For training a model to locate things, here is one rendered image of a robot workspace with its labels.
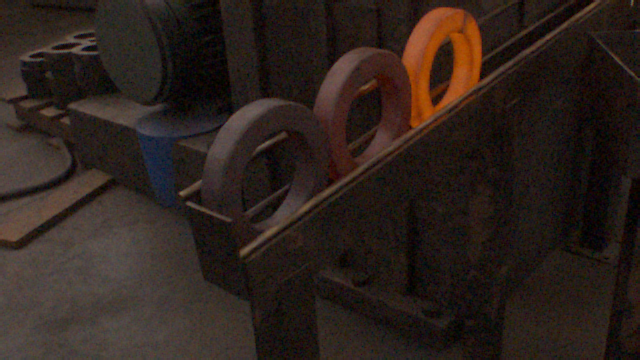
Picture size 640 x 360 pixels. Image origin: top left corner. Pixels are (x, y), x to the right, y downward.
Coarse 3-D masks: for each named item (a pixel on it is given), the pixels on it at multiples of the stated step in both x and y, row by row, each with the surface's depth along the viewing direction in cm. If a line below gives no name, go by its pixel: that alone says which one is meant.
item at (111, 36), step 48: (144, 0) 201; (192, 0) 212; (144, 48) 206; (192, 48) 209; (96, 96) 251; (144, 96) 216; (192, 96) 231; (96, 144) 240; (192, 144) 204; (144, 192) 232
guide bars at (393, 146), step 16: (576, 16) 131; (560, 32) 126; (528, 48) 119; (512, 64) 114; (464, 96) 105; (448, 112) 102; (416, 128) 96; (400, 144) 94; (368, 160) 90; (352, 176) 87; (320, 192) 84; (304, 208) 81; (288, 224) 79; (256, 240) 76
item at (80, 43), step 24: (48, 48) 268; (72, 48) 276; (96, 48) 257; (24, 72) 281; (48, 72) 274; (72, 72) 265; (96, 72) 247; (0, 96) 293; (24, 96) 293; (48, 96) 286; (72, 96) 269; (24, 120) 298; (48, 120) 281; (48, 144) 277; (72, 144) 276
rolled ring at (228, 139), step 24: (240, 120) 74; (264, 120) 75; (288, 120) 78; (312, 120) 81; (216, 144) 74; (240, 144) 73; (312, 144) 82; (216, 168) 73; (240, 168) 74; (312, 168) 84; (216, 192) 73; (240, 192) 75; (312, 192) 85; (240, 216) 76; (240, 240) 77
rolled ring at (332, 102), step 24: (360, 48) 89; (336, 72) 85; (360, 72) 86; (384, 72) 90; (336, 96) 84; (384, 96) 96; (408, 96) 96; (336, 120) 85; (384, 120) 97; (408, 120) 98; (336, 144) 86; (384, 144) 96; (336, 168) 87
